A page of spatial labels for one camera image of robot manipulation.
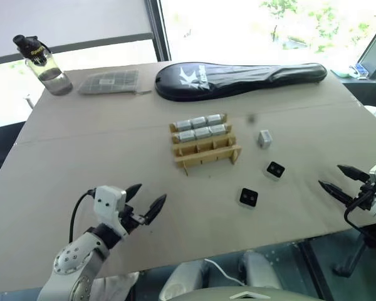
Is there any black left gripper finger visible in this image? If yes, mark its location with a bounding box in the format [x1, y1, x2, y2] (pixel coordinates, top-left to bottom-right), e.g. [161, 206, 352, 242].
[125, 183, 143, 205]
[144, 194, 168, 226]

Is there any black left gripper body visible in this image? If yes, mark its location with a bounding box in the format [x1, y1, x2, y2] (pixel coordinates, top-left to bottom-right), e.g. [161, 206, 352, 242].
[120, 203, 150, 235]

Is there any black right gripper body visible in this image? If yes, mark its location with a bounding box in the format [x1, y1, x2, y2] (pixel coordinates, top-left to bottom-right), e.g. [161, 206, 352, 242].
[347, 179, 376, 213]

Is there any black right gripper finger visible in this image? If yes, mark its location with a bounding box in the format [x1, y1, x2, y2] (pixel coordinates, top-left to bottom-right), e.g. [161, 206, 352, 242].
[318, 180, 354, 206]
[337, 164, 371, 182]

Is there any wooden tray rack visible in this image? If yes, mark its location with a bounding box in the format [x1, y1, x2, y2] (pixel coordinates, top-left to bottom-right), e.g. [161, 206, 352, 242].
[169, 113, 242, 177]

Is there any black stand under table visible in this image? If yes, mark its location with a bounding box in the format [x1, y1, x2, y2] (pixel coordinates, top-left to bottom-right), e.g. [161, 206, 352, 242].
[333, 219, 376, 277]

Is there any black-topped cube upper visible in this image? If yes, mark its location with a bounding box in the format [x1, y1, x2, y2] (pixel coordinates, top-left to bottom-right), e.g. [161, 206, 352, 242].
[263, 161, 286, 180]

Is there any black-topped cube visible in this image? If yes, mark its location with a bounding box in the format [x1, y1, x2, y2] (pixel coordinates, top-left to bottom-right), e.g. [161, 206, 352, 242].
[263, 161, 286, 180]
[238, 187, 260, 209]

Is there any white cloth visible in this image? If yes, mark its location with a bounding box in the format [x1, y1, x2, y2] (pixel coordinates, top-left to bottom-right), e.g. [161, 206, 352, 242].
[90, 271, 141, 301]

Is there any grey rounded shape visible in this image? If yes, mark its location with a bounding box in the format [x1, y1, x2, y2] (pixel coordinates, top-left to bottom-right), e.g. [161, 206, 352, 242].
[239, 250, 283, 290]
[158, 259, 214, 301]

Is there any black-topped cube lower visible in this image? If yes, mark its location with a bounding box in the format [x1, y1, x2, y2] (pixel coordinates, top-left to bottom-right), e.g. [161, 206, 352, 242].
[238, 187, 260, 209]

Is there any white blue desk item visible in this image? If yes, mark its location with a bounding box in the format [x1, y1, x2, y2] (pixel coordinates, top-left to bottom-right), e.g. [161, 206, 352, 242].
[348, 63, 370, 78]

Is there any pale domed robot body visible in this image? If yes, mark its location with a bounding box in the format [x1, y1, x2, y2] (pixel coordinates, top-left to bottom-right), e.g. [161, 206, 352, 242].
[180, 284, 305, 301]

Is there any dark object beside table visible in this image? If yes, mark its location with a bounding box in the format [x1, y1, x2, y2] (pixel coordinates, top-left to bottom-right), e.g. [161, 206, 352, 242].
[0, 120, 26, 189]

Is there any clear water bottle black lid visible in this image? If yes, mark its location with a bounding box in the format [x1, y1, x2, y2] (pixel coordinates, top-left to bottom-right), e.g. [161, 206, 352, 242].
[13, 34, 74, 96]

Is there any black racket cover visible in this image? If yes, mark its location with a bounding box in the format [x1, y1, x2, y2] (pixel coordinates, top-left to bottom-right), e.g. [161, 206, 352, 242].
[154, 62, 328, 102]

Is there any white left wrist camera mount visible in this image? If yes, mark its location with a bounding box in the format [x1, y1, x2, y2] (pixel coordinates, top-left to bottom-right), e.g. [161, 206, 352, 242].
[93, 185, 128, 236]

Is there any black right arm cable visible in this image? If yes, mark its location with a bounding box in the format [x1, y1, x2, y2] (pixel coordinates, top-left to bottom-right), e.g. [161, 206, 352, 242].
[343, 190, 376, 230]

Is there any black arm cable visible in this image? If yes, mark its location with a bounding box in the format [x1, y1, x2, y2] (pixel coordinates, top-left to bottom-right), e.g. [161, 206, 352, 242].
[69, 188, 97, 244]
[343, 190, 376, 230]

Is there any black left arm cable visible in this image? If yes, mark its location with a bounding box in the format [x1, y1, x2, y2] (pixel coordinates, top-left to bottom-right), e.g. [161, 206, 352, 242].
[69, 188, 97, 244]

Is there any thin white cable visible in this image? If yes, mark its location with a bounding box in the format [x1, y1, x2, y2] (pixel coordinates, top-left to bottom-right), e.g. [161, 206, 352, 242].
[203, 258, 246, 287]

